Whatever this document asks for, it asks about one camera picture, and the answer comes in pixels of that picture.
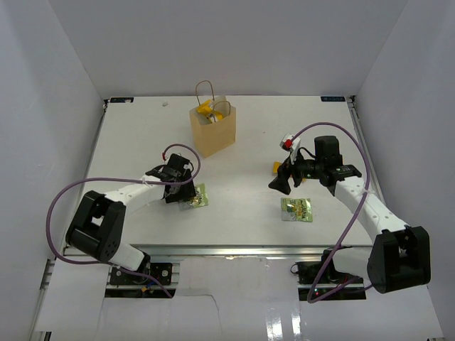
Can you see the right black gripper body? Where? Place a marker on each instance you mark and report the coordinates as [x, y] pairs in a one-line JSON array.
[[306, 169]]

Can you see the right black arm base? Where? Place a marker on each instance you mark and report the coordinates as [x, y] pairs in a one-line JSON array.
[[305, 273]]

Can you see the left blue corner label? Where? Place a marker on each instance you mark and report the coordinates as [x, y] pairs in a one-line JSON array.
[[121, 99]]

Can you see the blue corner label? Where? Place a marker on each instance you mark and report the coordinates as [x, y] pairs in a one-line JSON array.
[[333, 99], [121, 99]]

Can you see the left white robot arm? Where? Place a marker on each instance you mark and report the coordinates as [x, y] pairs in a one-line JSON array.
[[98, 223]]

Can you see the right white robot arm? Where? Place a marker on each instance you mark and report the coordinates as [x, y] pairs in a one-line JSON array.
[[400, 255]]

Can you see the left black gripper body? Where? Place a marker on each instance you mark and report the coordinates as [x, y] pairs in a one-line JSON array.
[[187, 177]]

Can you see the brown paper bag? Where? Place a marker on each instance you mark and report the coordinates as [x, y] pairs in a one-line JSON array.
[[210, 138]]

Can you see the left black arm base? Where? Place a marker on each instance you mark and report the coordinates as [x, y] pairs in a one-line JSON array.
[[160, 271]]

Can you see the yellow snack bar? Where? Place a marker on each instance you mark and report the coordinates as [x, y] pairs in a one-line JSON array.
[[208, 111]]

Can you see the aluminium table front rail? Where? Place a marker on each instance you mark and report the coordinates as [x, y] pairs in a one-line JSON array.
[[162, 251]]

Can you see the yellow M&M candy pack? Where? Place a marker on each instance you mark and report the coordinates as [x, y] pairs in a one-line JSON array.
[[275, 167]]

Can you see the green himalaya sachet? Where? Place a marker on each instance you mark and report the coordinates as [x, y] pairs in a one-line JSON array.
[[298, 210], [199, 200]]

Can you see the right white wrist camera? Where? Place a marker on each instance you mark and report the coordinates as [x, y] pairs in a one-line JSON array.
[[291, 144]]

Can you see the right blue corner label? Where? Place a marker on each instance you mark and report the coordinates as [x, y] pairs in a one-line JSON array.
[[333, 99]]

